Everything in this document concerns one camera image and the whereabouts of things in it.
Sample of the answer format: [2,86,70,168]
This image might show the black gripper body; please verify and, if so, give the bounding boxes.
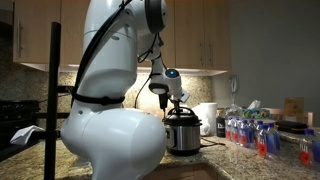
[168,92,183,105]

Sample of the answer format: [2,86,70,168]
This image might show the silver pressure cooker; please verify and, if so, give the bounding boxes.
[163,122,202,157]

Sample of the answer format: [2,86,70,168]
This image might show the white paper towel roll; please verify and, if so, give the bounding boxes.
[192,102,219,137]

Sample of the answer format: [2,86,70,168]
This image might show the dark glass jar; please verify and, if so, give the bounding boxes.
[215,107,227,139]

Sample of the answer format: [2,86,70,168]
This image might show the clear plastic bag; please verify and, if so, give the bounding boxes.
[224,103,245,118]

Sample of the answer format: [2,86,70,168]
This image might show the Fiji plastic water bottle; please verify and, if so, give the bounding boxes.
[266,122,281,155]
[239,119,251,148]
[299,128,316,170]
[248,118,260,149]
[231,117,242,145]
[224,116,234,142]
[311,130,320,173]
[256,124,270,159]

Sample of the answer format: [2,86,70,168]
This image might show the wooden base cabinet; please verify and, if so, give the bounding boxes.
[143,162,223,180]

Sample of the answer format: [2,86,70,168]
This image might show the wooden upper cabinet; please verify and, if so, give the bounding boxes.
[12,0,232,72]

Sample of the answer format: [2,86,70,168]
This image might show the colourful tissue box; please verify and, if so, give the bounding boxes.
[242,99,272,120]

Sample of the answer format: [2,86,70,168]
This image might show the black pouch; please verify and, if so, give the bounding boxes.
[276,120,309,135]

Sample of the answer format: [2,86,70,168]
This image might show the brown cardboard box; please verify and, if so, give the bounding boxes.
[283,96,305,118]

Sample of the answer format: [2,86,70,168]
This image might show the black stand pole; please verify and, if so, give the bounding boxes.
[33,21,75,180]

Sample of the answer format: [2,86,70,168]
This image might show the wooden chair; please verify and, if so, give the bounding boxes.
[269,107,315,128]

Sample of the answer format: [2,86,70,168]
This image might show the white crumpled cloth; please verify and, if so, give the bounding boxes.
[9,124,46,146]

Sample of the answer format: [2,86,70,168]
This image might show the black stove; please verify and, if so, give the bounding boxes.
[0,99,42,163]

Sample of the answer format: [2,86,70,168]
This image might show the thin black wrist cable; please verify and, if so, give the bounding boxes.
[133,32,168,110]

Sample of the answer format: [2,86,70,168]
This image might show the black cooker power cord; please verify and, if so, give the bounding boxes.
[199,136,227,148]

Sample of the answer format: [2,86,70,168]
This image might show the metal upper cabinet handle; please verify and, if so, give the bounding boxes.
[208,40,214,67]
[16,19,24,58]
[199,40,205,67]

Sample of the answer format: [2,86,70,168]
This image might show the white wall phone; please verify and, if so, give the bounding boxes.
[227,74,241,105]

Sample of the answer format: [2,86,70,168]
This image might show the black arm strap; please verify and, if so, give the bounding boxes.
[70,92,126,107]

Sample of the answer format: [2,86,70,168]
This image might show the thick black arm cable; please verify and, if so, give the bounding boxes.
[70,0,134,103]

